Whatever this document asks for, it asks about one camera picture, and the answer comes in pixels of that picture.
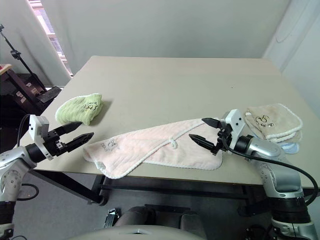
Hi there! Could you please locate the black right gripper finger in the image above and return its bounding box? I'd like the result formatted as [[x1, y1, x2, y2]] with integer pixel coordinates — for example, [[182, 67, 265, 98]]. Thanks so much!
[[201, 117, 221, 130], [188, 133, 217, 151]]

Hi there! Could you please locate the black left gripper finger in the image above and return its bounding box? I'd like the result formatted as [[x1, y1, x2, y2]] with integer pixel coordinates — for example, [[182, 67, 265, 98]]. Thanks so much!
[[48, 121, 83, 137], [64, 132, 95, 153]]

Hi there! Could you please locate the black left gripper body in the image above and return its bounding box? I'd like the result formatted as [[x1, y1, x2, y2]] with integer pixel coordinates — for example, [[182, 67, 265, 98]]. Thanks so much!
[[40, 129, 69, 157]]

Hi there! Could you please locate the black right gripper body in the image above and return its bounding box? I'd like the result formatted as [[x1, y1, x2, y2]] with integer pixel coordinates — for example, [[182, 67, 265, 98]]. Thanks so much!
[[211, 121, 234, 155]]

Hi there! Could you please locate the pink towel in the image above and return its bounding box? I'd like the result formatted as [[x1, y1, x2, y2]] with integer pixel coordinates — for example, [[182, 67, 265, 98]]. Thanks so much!
[[82, 118, 224, 180]]

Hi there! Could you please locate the green towel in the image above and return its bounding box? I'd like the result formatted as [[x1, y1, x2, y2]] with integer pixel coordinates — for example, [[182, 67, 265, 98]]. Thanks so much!
[[54, 92, 105, 126]]

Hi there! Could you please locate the beige towel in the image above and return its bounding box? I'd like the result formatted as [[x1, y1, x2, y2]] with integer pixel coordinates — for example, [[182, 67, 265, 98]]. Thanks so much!
[[244, 102, 304, 144]]

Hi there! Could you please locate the light blue cloth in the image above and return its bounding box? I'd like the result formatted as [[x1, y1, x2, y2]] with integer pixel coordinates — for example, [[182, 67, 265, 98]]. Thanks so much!
[[280, 141, 300, 155]]

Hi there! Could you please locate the black flat device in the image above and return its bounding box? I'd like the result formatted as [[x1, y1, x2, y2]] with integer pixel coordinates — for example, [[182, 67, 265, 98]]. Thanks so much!
[[36, 86, 61, 104]]

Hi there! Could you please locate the dark wooden furniture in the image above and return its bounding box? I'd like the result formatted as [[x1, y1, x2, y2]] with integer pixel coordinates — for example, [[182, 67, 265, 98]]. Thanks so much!
[[0, 63, 52, 153]]

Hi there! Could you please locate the dark rounded robot leg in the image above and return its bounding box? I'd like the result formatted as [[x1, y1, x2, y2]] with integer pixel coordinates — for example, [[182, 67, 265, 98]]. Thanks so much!
[[179, 211, 209, 240], [114, 205, 156, 228]]

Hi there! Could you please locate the black tripod stand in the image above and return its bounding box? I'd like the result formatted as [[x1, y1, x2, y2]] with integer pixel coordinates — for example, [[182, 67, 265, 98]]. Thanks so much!
[[0, 23, 47, 91]]

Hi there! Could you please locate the window with blinds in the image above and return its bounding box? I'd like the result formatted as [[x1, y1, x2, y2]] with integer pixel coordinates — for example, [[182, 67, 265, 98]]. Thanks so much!
[[26, 0, 74, 76]]

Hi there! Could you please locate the grey robot torso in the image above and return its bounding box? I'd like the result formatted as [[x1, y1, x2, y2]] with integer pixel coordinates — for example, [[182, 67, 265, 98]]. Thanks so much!
[[66, 224, 209, 240]]

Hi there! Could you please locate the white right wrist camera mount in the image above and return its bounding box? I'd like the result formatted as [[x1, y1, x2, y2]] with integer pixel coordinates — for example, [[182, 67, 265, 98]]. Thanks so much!
[[220, 108, 246, 150]]

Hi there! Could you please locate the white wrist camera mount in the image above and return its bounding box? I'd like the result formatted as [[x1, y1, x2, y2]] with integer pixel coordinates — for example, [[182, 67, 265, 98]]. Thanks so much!
[[28, 114, 55, 161], [220, 108, 246, 150]]

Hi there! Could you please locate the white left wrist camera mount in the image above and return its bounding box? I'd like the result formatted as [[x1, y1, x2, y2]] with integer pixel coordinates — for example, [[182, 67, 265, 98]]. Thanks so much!
[[28, 114, 55, 161]]

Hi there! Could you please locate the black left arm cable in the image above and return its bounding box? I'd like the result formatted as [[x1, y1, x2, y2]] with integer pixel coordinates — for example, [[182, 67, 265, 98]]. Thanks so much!
[[16, 114, 31, 146]]

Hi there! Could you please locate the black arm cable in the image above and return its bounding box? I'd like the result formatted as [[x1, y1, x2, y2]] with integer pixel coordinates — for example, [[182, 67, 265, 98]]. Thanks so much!
[[16, 114, 31, 146], [221, 138, 319, 204]]

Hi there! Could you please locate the black floor cable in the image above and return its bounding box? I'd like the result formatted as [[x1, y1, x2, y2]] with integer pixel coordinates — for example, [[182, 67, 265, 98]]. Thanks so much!
[[16, 183, 40, 201]]

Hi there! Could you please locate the black metal table frame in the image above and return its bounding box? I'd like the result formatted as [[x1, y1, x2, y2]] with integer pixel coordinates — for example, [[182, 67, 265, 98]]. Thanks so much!
[[32, 169, 272, 217]]

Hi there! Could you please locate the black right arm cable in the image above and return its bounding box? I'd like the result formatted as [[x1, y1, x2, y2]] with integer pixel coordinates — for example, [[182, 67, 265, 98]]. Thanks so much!
[[221, 138, 319, 204]]

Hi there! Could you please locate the shiny metal foot bracket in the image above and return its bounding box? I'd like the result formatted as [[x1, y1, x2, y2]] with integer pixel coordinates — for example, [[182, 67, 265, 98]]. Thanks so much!
[[103, 208, 123, 229]]

